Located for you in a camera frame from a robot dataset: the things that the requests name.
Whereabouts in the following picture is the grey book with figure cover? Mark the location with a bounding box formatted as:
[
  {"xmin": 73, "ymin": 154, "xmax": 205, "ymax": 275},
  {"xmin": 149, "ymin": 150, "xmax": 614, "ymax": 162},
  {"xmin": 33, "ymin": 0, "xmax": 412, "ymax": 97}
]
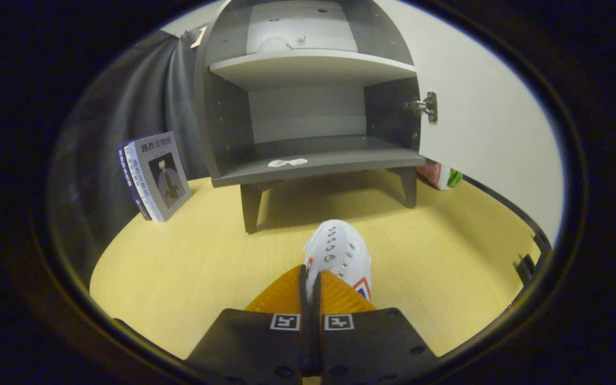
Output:
[{"xmin": 133, "ymin": 131, "xmax": 194, "ymax": 223}]

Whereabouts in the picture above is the metal door hinge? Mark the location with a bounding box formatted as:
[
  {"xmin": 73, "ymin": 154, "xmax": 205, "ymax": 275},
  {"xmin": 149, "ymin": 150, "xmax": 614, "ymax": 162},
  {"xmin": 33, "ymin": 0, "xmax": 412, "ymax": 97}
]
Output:
[{"xmin": 403, "ymin": 91, "xmax": 438, "ymax": 124}]

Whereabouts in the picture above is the white spine book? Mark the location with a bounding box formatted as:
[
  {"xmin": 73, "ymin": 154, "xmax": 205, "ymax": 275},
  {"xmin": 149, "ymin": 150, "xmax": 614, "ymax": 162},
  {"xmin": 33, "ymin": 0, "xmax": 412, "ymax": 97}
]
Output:
[{"xmin": 124, "ymin": 139, "xmax": 163, "ymax": 222}]

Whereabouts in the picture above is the dark blue book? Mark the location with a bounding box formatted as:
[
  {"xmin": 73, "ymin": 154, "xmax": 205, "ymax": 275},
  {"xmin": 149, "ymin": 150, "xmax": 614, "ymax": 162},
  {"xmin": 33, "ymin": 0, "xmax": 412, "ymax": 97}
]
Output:
[{"xmin": 117, "ymin": 141, "xmax": 152, "ymax": 221}]

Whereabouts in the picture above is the watermelon pattern object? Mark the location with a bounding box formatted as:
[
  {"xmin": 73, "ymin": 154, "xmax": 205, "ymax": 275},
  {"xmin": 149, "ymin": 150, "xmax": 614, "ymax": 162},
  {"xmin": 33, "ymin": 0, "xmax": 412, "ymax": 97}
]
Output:
[{"xmin": 417, "ymin": 162, "xmax": 464, "ymax": 191}]

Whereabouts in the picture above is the white shoe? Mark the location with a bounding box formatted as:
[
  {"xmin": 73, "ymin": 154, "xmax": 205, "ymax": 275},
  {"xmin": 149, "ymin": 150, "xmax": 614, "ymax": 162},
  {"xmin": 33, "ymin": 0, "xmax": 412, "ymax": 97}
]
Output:
[{"xmin": 303, "ymin": 219, "xmax": 373, "ymax": 301}]

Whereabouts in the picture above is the grey shoe cabinet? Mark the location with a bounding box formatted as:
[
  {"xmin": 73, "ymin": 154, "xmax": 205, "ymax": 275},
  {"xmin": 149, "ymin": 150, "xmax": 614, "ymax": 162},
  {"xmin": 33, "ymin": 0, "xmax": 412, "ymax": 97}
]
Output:
[{"xmin": 194, "ymin": 0, "xmax": 427, "ymax": 235}]

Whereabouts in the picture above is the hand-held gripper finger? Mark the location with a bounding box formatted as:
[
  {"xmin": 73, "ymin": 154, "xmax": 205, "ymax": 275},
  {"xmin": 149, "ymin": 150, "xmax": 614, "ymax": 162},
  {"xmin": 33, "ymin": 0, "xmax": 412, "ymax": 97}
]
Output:
[
  {"xmin": 185, "ymin": 264, "xmax": 311, "ymax": 385},
  {"xmin": 312, "ymin": 269, "xmax": 440, "ymax": 385}
]

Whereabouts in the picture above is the black bracket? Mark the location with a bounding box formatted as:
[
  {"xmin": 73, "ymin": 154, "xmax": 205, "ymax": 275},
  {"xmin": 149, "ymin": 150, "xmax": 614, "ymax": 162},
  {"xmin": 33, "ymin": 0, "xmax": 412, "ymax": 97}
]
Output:
[{"xmin": 514, "ymin": 230, "xmax": 552, "ymax": 287}]

